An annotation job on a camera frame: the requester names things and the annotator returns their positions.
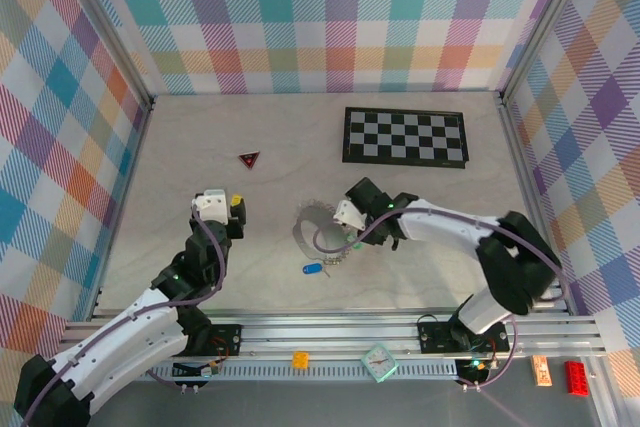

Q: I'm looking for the blue key tag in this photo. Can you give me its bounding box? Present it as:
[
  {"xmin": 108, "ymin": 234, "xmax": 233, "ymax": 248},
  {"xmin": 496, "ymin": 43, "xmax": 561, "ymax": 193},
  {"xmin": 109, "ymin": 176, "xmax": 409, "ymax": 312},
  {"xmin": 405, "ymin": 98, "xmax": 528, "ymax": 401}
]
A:
[{"xmin": 301, "ymin": 261, "xmax": 332, "ymax": 280}]

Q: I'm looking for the black white chessboard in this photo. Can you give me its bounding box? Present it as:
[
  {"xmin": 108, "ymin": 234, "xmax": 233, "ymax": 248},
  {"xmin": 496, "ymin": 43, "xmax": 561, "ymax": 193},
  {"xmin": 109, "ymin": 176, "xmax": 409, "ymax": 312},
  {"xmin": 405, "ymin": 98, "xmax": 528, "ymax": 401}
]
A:
[{"xmin": 341, "ymin": 106, "xmax": 471, "ymax": 171}]

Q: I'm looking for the teal square clock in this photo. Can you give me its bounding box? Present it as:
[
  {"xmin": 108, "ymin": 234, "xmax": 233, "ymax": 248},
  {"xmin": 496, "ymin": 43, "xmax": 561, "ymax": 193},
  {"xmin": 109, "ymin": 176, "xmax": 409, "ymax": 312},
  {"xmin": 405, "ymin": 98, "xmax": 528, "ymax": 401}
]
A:
[{"xmin": 360, "ymin": 342, "xmax": 399, "ymax": 382}]

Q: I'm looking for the red toy brick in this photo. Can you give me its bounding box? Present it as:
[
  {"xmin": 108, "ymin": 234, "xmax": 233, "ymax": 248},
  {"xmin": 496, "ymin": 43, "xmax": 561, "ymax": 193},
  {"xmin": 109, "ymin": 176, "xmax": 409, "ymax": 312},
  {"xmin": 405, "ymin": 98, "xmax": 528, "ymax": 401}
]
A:
[{"xmin": 564, "ymin": 360, "xmax": 590, "ymax": 397}]

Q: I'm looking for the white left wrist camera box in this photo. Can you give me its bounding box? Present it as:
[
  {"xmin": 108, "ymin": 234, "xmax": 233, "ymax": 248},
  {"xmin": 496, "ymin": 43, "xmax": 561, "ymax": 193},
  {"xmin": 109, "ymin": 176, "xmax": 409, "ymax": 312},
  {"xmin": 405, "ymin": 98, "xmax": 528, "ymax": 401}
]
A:
[{"xmin": 191, "ymin": 188, "xmax": 230, "ymax": 224}]

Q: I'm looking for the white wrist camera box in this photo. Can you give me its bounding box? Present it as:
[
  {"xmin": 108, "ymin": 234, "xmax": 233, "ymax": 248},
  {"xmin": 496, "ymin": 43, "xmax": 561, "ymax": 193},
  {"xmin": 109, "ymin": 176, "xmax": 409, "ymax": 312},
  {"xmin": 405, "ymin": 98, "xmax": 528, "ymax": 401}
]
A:
[
  {"xmin": 191, "ymin": 188, "xmax": 230, "ymax": 224},
  {"xmin": 333, "ymin": 199, "xmax": 370, "ymax": 234}
]

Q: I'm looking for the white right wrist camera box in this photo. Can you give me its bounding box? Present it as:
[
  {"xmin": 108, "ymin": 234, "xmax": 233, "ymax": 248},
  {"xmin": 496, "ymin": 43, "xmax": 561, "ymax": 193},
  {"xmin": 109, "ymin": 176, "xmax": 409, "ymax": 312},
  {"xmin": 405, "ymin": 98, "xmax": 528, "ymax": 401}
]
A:
[{"xmin": 333, "ymin": 199, "xmax": 370, "ymax": 234}]

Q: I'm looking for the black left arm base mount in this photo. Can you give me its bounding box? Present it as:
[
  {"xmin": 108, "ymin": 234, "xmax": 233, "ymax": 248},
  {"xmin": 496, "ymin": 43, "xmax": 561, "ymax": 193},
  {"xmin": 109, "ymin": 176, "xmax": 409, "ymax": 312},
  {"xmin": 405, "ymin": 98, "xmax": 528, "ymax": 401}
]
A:
[{"xmin": 169, "ymin": 324, "xmax": 244, "ymax": 357}]

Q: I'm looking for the aluminium side rail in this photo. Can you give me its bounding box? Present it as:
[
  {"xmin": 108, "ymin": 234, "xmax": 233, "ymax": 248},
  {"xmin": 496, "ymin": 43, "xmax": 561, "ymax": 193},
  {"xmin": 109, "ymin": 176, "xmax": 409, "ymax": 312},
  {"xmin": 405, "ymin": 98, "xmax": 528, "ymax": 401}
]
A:
[
  {"xmin": 87, "ymin": 96, "xmax": 156, "ymax": 321},
  {"xmin": 496, "ymin": 95, "xmax": 575, "ymax": 311}
]

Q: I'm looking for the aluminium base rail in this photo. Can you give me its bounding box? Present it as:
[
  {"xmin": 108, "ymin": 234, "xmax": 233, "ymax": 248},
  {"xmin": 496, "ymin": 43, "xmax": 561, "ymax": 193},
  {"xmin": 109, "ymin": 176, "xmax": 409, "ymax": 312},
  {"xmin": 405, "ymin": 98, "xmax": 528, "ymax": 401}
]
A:
[{"xmin": 64, "ymin": 314, "xmax": 609, "ymax": 364}]

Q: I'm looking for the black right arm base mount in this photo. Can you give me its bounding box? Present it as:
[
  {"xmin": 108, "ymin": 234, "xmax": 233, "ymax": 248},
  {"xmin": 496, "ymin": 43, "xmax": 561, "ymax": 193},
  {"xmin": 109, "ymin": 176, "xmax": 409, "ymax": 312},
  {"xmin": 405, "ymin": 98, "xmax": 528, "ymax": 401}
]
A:
[{"xmin": 417, "ymin": 321, "xmax": 511, "ymax": 354}]

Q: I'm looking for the grey slotted cable tray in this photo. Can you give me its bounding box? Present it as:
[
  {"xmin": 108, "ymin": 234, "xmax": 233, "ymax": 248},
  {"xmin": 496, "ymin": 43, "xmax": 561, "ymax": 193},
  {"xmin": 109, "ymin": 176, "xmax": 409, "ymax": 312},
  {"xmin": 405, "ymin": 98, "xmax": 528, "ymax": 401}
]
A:
[{"xmin": 119, "ymin": 364, "xmax": 461, "ymax": 383}]

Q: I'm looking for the aluminium frame post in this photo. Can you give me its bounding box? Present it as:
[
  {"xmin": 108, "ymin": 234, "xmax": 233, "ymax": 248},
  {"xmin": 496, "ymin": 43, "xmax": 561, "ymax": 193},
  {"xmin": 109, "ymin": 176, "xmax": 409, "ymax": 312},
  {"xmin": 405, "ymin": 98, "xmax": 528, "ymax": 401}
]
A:
[
  {"xmin": 588, "ymin": 361, "xmax": 624, "ymax": 427},
  {"xmin": 59, "ymin": 0, "xmax": 156, "ymax": 111},
  {"xmin": 498, "ymin": 0, "xmax": 597, "ymax": 106}
]

